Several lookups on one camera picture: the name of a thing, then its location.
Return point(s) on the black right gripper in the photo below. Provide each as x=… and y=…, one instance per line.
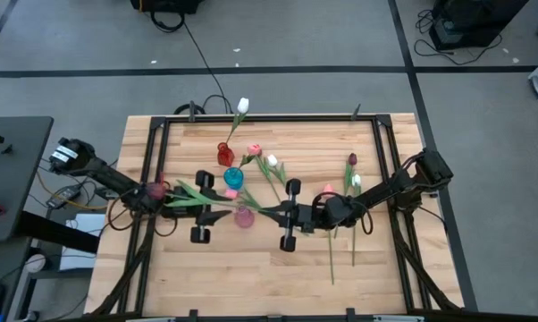
x=298, y=214

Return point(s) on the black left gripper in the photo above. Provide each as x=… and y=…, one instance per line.
x=203, y=208

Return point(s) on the purple ribbed glass vase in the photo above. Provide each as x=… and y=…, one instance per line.
x=244, y=219

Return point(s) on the dark maroon artificial tulip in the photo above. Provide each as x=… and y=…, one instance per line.
x=352, y=158
x=265, y=169
x=156, y=191

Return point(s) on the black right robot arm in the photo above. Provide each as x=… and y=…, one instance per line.
x=385, y=192

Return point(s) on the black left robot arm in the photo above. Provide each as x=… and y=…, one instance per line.
x=112, y=179

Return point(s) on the blue glass vase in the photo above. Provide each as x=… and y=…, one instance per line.
x=233, y=178

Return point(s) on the red glass vase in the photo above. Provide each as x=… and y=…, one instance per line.
x=225, y=157

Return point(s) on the black power adapter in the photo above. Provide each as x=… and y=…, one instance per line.
x=65, y=193

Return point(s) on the black crossbar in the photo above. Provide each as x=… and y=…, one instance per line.
x=59, y=233

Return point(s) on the white round object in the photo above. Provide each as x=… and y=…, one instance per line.
x=36, y=264

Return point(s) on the grey desk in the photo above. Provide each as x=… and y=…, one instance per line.
x=21, y=170

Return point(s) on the black box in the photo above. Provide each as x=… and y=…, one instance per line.
x=166, y=4

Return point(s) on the black equipment case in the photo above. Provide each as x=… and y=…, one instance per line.
x=465, y=22

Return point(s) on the black aluminium table frame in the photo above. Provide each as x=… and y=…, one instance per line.
x=273, y=119

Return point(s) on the black frame bracket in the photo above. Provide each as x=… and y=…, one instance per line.
x=350, y=313
x=193, y=314
x=356, y=112
x=191, y=111

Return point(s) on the white bracket plate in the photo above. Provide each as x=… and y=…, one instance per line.
x=150, y=319
x=398, y=318

